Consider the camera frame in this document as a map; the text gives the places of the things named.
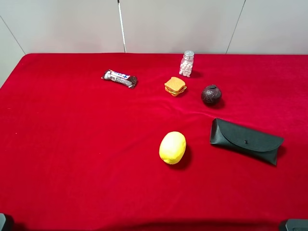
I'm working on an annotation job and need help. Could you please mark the chocolate bar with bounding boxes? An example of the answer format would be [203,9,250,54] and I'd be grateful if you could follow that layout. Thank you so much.
[101,69,138,89]

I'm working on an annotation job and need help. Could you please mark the toy sandwich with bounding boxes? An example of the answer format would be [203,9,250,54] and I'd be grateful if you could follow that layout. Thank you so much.
[165,77,187,97]

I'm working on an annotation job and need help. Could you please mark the yellow lemon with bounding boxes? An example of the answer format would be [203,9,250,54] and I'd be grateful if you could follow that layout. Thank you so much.
[159,131,186,165]

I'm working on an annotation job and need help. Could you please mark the glass jar of pink candies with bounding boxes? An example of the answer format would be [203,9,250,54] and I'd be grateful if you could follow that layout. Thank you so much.
[179,51,194,77]

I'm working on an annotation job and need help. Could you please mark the dark maroon round fruit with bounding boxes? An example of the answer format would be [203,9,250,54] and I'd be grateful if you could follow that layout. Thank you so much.
[201,84,222,105]

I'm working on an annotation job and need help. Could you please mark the red velvet tablecloth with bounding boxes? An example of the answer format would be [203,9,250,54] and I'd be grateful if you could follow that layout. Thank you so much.
[0,53,308,231]

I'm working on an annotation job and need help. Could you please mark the black glasses case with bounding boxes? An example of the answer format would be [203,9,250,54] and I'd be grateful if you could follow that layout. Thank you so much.
[210,118,284,165]

